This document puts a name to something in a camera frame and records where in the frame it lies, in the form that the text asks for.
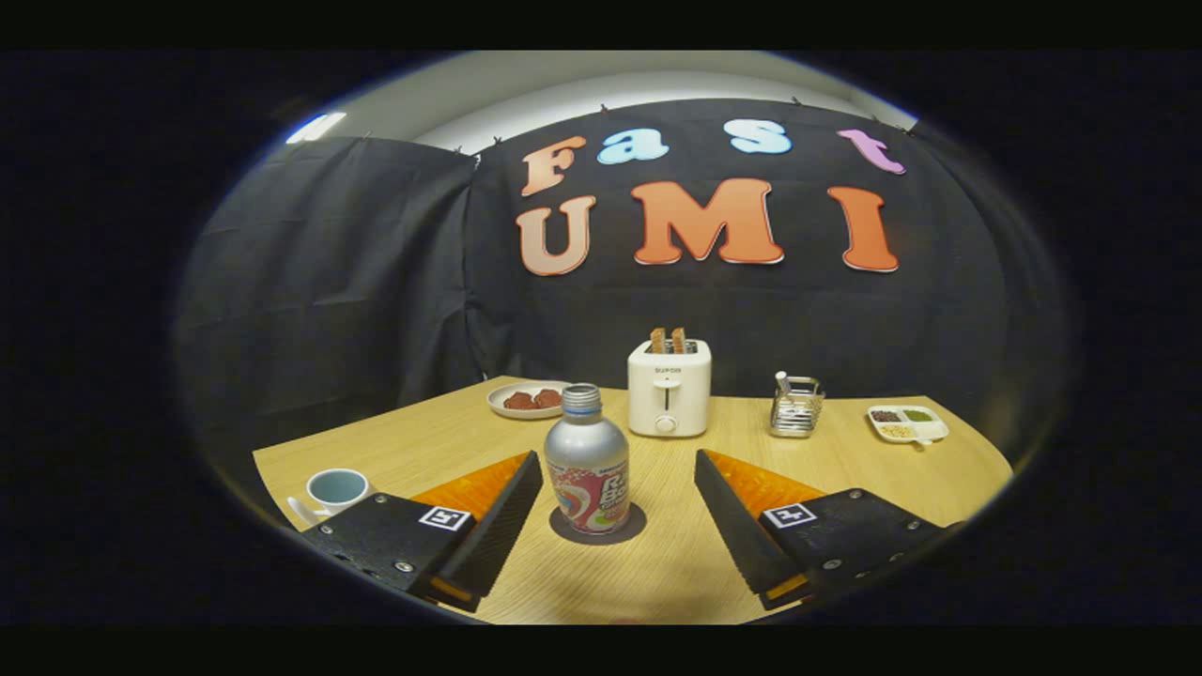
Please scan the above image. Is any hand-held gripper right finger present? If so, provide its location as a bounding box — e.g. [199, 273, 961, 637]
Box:
[694, 449, 945, 611]

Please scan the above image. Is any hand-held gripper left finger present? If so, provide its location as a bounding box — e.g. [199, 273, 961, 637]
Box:
[300, 451, 545, 613]

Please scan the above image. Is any dark round coaster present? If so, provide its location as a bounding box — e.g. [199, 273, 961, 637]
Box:
[549, 502, 648, 546]

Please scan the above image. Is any silver juice bottle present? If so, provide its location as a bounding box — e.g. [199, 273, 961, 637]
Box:
[545, 383, 631, 536]

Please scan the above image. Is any white cup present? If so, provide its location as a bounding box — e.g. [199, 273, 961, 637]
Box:
[287, 469, 377, 527]

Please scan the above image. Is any wooden table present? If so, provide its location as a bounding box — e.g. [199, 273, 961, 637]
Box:
[254, 376, 1015, 625]

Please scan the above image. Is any white round plate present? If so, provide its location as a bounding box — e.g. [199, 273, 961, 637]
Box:
[486, 380, 570, 420]

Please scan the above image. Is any white toaster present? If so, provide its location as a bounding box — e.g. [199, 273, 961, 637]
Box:
[627, 339, 713, 438]

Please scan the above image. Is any white divided condiment dish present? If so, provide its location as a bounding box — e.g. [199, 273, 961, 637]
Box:
[866, 404, 950, 445]

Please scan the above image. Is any black backdrop cloth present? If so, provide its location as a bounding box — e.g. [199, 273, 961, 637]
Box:
[174, 99, 1071, 470]

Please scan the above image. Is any striped ceiling light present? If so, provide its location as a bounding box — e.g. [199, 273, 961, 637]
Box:
[286, 113, 347, 145]

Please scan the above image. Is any metal wire basket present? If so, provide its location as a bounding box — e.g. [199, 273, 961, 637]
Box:
[770, 371, 826, 439]

